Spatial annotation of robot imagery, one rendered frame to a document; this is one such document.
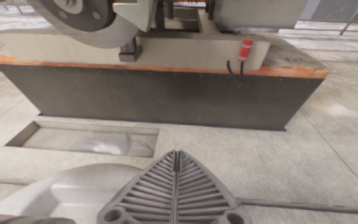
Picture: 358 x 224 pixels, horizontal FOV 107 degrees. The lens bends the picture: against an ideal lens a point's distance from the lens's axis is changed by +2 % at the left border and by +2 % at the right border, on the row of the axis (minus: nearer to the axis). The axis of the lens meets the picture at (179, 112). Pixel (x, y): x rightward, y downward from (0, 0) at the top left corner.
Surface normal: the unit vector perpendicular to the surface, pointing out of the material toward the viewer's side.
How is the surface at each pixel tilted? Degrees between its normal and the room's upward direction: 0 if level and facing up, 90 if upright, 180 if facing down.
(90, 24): 104
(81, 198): 70
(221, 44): 90
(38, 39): 90
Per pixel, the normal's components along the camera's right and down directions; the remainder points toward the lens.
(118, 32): -0.07, 0.84
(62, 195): -0.02, 0.39
